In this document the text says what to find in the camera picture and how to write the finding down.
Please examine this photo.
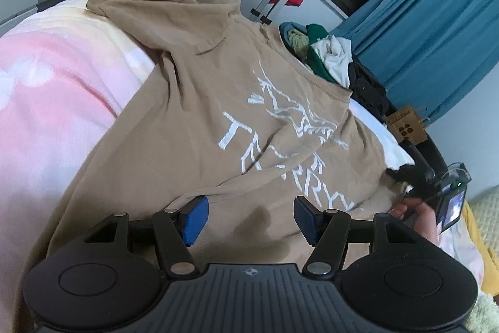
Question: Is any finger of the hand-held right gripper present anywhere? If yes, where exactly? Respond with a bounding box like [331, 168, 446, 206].
[403, 140, 435, 181]
[386, 165, 417, 189]

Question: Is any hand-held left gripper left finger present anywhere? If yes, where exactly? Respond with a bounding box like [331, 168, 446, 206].
[84, 196, 211, 277]

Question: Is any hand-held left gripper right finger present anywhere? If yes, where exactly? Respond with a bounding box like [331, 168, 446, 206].
[293, 196, 419, 278]

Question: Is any tan printed t-shirt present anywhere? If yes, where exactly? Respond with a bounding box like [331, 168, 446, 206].
[29, 0, 417, 271]

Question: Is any person's right hand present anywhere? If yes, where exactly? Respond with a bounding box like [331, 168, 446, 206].
[390, 198, 440, 246]

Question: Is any black sofa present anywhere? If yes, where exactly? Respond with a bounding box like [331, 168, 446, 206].
[423, 132, 451, 174]

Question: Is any brown paper bag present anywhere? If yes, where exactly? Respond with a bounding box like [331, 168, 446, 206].
[384, 105, 429, 146]

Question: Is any cream quilted pillow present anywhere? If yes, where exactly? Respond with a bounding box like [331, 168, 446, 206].
[468, 185, 499, 240]

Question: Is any yellow cloth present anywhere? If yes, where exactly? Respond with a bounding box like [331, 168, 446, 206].
[462, 200, 499, 295]

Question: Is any black garment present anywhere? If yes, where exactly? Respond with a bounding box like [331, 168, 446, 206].
[347, 60, 390, 123]

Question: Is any white garment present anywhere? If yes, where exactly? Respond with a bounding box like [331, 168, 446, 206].
[310, 36, 353, 88]

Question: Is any blue curtain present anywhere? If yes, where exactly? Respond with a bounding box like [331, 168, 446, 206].
[331, 0, 499, 123]

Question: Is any yellow-green garment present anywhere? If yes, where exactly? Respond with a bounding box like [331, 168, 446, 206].
[288, 31, 312, 64]

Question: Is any pastel bed blanket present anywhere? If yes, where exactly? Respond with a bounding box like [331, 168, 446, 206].
[0, 0, 488, 333]

